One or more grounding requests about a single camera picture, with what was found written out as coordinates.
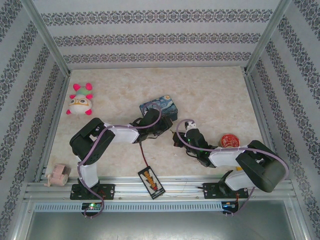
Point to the starry night tin box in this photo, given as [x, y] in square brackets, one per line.
[167, 105]

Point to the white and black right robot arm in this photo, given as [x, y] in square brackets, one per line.
[225, 158]

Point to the round tin with red lid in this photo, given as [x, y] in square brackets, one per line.
[230, 140]

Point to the aluminium mounting rail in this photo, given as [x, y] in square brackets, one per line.
[180, 180]

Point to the aluminium side rail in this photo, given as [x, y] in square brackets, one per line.
[264, 125]
[55, 125]

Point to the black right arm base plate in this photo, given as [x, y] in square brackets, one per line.
[211, 191]

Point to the pink wooden toy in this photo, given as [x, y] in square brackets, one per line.
[58, 175]

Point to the yellow block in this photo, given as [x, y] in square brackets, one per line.
[239, 168]

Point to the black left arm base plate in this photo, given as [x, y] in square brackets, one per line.
[108, 191]

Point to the black connector board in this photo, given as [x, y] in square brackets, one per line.
[151, 183]

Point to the small circuit board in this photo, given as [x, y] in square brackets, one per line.
[92, 206]
[228, 205]

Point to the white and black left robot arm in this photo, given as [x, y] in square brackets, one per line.
[122, 135]

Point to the white plush toy pink limbs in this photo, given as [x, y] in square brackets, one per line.
[80, 102]

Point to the aluminium frame post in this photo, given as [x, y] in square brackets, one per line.
[48, 40]
[266, 37]

